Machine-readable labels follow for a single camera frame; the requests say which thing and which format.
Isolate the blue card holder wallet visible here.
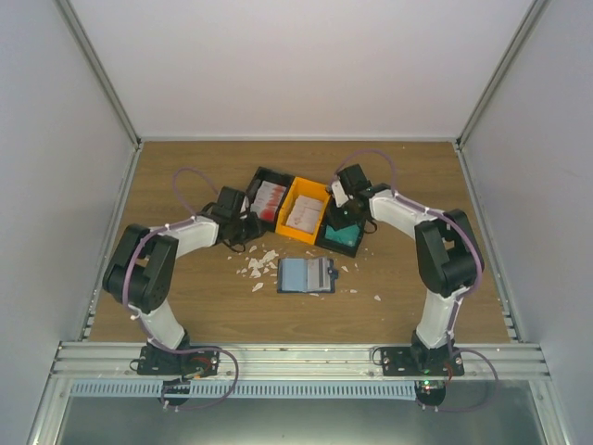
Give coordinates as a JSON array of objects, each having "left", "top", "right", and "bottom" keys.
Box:
[{"left": 277, "top": 257, "right": 339, "bottom": 294}]

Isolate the white blossom VIP card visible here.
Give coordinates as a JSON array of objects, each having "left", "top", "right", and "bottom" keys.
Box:
[{"left": 307, "top": 257, "right": 331, "bottom": 292}]

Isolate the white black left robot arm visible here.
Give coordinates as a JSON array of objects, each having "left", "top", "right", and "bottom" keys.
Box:
[{"left": 102, "top": 186, "right": 264, "bottom": 375}]

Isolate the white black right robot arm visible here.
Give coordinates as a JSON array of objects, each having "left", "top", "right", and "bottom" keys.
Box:
[{"left": 328, "top": 164, "right": 484, "bottom": 375}]

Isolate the teal card stack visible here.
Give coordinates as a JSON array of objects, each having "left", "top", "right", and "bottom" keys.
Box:
[{"left": 324, "top": 224, "right": 360, "bottom": 248}]

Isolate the red white card stack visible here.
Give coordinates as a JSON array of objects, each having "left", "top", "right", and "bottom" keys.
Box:
[{"left": 251, "top": 181, "right": 286, "bottom": 223}]

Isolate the black right card bin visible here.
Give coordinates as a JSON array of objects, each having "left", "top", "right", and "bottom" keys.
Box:
[{"left": 314, "top": 200, "right": 364, "bottom": 258}]

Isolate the yellow middle card bin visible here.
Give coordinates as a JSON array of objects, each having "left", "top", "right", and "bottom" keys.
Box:
[{"left": 275, "top": 177, "right": 330, "bottom": 245}]

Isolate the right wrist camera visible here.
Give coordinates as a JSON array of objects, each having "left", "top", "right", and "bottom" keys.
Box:
[{"left": 328, "top": 180, "right": 350, "bottom": 208}]

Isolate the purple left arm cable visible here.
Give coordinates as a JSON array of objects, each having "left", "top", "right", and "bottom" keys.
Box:
[{"left": 124, "top": 167, "right": 223, "bottom": 353}]

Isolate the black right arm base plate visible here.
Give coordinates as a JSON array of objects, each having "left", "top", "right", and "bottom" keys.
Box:
[{"left": 372, "top": 345, "right": 465, "bottom": 378}]

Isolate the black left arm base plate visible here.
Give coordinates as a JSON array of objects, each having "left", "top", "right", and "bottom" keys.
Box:
[{"left": 130, "top": 344, "right": 220, "bottom": 378}]

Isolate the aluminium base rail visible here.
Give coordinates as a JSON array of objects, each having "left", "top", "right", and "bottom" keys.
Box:
[{"left": 51, "top": 342, "right": 550, "bottom": 380}]

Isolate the grey slotted cable duct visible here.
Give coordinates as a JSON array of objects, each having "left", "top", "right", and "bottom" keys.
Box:
[{"left": 70, "top": 379, "right": 416, "bottom": 401}]

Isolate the aluminium corner post right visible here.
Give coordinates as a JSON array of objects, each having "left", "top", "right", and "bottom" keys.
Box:
[{"left": 454, "top": 0, "right": 549, "bottom": 151}]

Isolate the aluminium corner post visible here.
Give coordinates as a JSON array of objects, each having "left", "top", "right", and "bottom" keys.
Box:
[
  {"left": 55, "top": 0, "right": 142, "bottom": 151},
  {"left": 454, "top": 0, "right": 549, "bottom": 151}
]

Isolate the aluminium corner post left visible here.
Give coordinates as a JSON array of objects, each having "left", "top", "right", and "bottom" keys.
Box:
[{"left": 55, "top": 0, "right": 142, "bottom": 151}]

